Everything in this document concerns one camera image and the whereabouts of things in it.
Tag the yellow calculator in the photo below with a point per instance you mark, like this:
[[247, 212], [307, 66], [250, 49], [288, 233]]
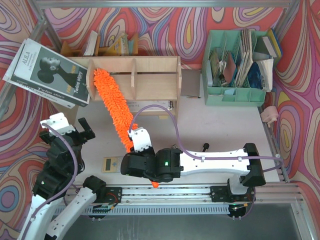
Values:
[[112, 164]]

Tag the black white magazine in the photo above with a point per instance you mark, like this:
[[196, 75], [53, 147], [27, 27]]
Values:
[[48, 74]]

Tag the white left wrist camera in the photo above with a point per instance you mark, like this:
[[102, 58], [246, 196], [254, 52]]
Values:
[[59, 123]]

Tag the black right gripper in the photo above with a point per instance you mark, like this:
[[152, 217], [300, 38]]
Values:
[[133, 163]]

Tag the wooden bookshelf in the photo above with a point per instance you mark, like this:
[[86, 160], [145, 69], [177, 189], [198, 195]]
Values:
[[140, 78]]

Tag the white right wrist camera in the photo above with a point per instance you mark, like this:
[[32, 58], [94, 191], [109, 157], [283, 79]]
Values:
[[140, 138]]

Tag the orange pencil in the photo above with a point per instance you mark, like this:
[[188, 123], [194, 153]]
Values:
[[194, 97]]

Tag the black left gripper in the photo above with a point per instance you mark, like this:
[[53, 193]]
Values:
[[81, 133]]

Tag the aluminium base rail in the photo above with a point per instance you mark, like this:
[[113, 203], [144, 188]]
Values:
[[186, 199]]

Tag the orange microfiber duster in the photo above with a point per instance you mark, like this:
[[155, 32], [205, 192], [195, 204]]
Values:
[[115, 102]]

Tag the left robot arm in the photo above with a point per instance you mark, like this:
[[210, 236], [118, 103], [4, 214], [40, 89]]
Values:
[[64, 163]]

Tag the books in green organizer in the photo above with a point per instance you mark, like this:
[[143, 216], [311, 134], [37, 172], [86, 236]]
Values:
[[250, 60]]

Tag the white spiral notebook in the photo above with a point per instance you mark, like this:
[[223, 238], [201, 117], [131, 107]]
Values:
[[135, 106]]

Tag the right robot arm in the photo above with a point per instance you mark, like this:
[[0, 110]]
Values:
[[171, 163]]

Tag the pink piggy figure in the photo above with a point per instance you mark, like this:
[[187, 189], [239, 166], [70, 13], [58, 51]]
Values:
[[269, 115]]

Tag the light blue paper pad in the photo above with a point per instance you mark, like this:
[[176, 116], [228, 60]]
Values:
[[230, 91]]

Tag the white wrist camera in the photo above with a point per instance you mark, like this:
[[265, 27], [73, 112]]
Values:
[[59, 123], [140, 138]]

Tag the mint green desk organizer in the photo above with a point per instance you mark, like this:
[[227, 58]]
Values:
[[233, 96]]

